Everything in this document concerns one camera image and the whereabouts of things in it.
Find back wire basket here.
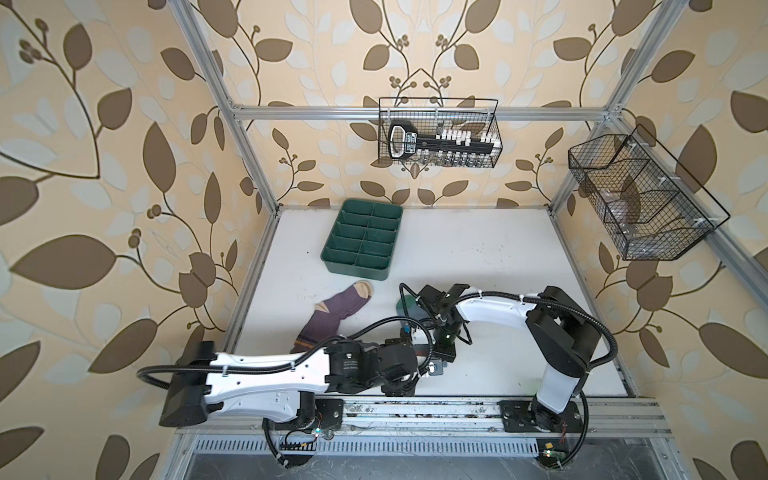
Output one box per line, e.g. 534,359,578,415
377,96,503,169

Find right wire basket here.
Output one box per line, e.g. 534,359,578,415
568,125,731,261

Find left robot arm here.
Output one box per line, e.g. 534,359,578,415
137,316,435,437

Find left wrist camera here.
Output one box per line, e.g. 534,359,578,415
428,359,445,376

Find wire basket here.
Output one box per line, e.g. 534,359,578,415
377,96,503,169
568,125,731,261

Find blue orange striped sock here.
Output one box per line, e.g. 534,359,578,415
395,294,435,357

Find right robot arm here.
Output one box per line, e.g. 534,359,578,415
398,283,618,470

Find green divided plastic tray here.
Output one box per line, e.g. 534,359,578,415
320,199,404,281

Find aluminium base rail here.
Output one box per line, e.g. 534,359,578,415
178,396,672,458

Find purple sock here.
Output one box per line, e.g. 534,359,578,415
291,280,374,354

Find black socket set holder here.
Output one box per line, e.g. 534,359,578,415
385,121,503,166

